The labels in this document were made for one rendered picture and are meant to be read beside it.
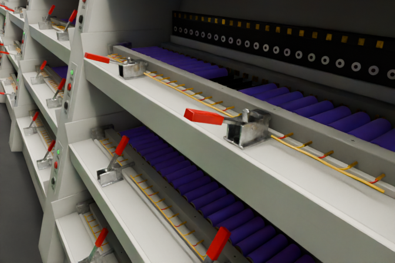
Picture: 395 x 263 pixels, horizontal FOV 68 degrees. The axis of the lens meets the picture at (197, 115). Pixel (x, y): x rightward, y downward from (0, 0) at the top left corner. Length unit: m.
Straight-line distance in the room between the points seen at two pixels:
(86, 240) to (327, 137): 0.58
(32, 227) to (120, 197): 0.54
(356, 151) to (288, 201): 0.07
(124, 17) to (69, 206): 0.46
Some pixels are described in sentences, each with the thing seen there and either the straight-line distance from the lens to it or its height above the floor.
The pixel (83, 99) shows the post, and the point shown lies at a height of 0.45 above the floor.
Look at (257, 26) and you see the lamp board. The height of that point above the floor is 0.68.
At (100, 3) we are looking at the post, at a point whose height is 0.65.
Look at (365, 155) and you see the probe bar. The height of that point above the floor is 0.57.
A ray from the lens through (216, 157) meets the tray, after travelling 0.29.
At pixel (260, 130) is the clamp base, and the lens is 0.29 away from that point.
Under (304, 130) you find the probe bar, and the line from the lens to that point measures 0.28.
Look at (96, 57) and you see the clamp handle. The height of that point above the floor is 0.57.
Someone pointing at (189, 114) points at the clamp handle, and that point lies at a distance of 0.23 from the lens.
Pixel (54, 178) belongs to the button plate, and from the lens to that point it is 0.79.
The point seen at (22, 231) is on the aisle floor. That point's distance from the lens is 1.02.
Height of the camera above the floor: 0.62
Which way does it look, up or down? 12 degrees down
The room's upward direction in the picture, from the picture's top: 15 degrees clockwise
